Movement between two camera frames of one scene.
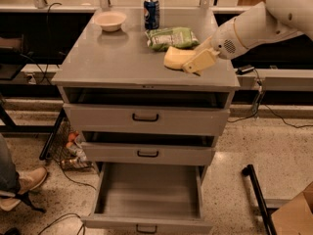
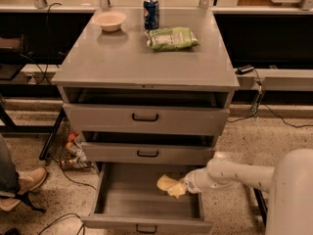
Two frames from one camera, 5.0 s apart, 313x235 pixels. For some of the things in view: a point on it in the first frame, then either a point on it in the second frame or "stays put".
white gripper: [225, 42] → [193, 182]
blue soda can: [152, 14] stays put
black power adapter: [245, 70] stays put
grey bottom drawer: [149, 199] stays put
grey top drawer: [145, 112] stays put
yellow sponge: [176, 58] → [165, 182]
